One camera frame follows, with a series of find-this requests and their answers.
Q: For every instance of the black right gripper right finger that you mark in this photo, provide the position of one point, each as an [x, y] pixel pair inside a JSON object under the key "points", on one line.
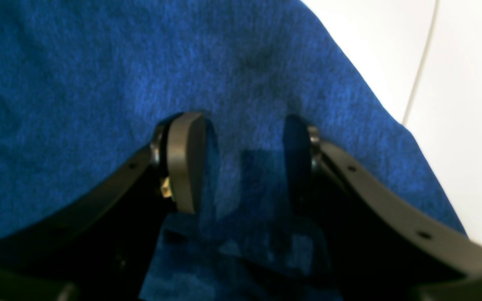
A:
{"points": [[381, 248]]}

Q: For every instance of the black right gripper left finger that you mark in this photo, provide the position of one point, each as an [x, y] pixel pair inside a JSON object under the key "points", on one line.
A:
{"points": [[100, 247]]}

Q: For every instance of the dark blue t-shirt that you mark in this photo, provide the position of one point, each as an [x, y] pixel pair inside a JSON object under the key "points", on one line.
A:
{"points": [[83, 83]]}

